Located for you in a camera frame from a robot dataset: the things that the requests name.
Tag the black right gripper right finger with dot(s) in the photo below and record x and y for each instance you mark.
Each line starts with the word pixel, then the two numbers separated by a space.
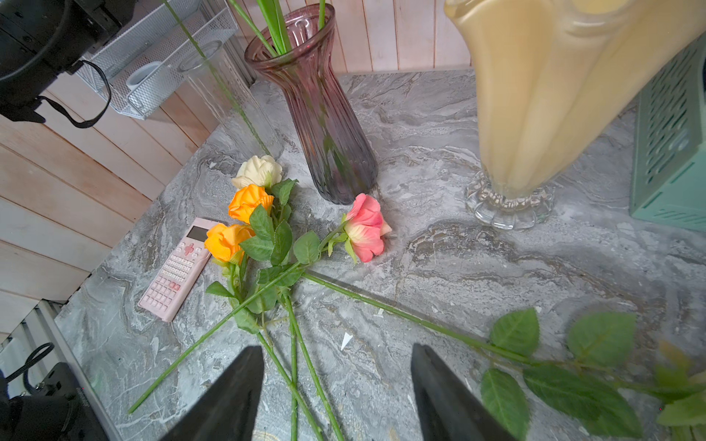
pixel 446 409

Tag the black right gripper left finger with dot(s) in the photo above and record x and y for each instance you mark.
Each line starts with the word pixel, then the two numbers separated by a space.
pixel 228 409

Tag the cream white rose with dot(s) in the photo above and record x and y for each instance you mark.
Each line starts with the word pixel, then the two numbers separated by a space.
pixel 584 387

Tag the small pink rose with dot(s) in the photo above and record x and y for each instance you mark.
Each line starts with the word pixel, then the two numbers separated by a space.
pixel 361 232

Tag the orange rose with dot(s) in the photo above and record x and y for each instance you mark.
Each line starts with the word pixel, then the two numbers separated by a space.
pixel 264 210
pixel 232 247

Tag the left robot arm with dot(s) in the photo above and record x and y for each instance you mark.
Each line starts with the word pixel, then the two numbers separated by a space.
pixel 40 40

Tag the pink calculator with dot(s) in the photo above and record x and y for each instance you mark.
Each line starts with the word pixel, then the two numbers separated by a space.
pixel 168 290

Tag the orange rose on table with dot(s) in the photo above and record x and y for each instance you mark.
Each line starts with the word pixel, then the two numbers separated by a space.
pixel 264 210

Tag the mint green file organizer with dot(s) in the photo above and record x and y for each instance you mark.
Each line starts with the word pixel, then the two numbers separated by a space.
pixel 668 178

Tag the clear glass vase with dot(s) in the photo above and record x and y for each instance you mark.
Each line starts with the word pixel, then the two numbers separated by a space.
pixel 258 117

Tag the yellow ruffled vase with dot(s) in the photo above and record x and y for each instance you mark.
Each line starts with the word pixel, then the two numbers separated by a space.
pixel 550 76

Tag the dark purple glass vase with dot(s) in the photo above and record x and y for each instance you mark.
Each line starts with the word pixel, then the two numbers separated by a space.
pixel 338 154

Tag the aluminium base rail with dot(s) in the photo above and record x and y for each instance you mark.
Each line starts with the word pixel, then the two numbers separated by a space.
pixel 45 395

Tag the white wire shelf rack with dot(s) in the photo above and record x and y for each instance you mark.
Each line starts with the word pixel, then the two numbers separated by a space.
pixel 156 37

